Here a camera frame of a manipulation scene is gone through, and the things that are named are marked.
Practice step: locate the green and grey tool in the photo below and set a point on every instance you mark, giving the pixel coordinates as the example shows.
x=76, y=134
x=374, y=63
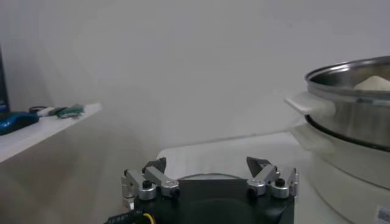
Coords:
x=71, y=111

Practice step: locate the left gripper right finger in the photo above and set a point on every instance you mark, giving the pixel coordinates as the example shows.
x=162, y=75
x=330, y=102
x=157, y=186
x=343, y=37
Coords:
x=268, y=176

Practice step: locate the white steamed baozi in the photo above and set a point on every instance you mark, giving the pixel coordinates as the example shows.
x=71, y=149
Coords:
x=373, y=84

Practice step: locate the small white gadget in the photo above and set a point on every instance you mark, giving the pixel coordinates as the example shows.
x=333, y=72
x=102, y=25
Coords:
x=45, y=111

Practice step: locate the white electric pot base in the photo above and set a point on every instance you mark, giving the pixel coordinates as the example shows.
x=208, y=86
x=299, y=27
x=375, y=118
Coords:
x=350, y=176

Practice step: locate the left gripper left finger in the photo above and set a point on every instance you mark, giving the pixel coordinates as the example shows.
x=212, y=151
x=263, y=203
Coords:
x=158, y=179

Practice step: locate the white side table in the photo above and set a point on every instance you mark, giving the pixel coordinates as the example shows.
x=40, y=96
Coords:
x=45, y=131

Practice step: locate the blue computer mouse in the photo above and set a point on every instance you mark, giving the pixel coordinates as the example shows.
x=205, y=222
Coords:
x=15, y=121

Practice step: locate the stainless steel steamer basket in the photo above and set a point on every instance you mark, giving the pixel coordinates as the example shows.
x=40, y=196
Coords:
x=350, y=121

